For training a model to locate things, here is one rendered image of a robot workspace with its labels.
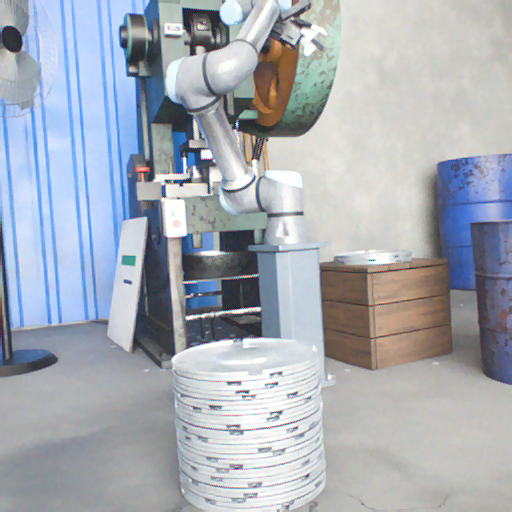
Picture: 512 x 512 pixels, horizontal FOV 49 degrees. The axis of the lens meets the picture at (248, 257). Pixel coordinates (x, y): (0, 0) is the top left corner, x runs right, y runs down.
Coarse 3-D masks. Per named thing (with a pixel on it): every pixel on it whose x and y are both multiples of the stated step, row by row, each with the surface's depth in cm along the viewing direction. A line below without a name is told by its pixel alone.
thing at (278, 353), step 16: (192, 352) 119; (208, 352) 118; (224, 352) 114; (240, 352) 113; (256, 352) 112; (272, 352) 111; (288, 352) 113; (304, 352) 112; (176, 368) 106; (192, 368) 105; (208, 368) 104; (224, 368) 103; (240, 368) 103; (256, 368) 102; (272, 368) 99; (288, 368) 100
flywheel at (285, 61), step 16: (272, 48) 252; (272, 64) 259; (288, 64) 246; (256, 80) 281; (272, 80) 264; (288, 80) 248; (256, 96) 280; (272, 96) 265; (288, 96) 241; (272, 112) 258
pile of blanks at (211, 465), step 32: (192, 384) 102; (224, 384) 98; (256, 384) 98; (288, 384) 102; (192, 416) 102; (224, 416) 99; (256, 416) 98; (288, 416) 100; (320, 416) 112; (192, 448) 103; (224, 448) 99; (256, 448) 99; (288, 448) 100; (320, 448) 108; (192, 480) 105; (224, 480) 99; (256, 480) 99; (288, 480) 100; (320, 480) 107
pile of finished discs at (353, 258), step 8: (336, 256) 211; (344, 256) 206; (352, 256) 203; (360, 256) 202; (368, 256) 200; (376, 256) 200; (384, 256) 200; (392, 256) 201; (400, 256) 202; (408, 256) 215; (344, 264) 206; (352, 264) 204; (360, 264) 202; (368, 264) 201
